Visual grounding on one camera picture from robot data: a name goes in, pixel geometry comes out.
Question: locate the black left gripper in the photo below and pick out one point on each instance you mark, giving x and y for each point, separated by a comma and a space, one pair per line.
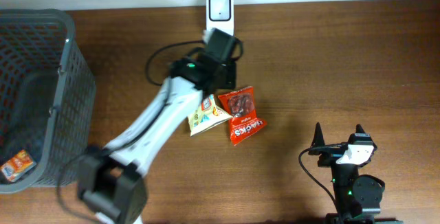
231, 81

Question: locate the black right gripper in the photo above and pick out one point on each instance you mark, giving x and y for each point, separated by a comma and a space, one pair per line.
330, 155

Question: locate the beige snack chip bag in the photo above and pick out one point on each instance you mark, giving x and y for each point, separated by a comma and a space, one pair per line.
207, 115

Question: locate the red Hacks candy bag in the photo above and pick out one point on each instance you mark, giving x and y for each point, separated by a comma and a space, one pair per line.
240, 105

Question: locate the orange Kleenex tissue pack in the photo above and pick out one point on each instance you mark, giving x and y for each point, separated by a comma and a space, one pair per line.
17, 166

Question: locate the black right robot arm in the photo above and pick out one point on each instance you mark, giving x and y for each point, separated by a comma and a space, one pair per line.
356, 197

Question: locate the white barcode scanner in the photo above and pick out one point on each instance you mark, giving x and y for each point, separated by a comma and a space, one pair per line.
220, 15

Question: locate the grey plastic mesh basket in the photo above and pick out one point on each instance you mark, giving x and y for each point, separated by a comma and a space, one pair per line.
47, 95

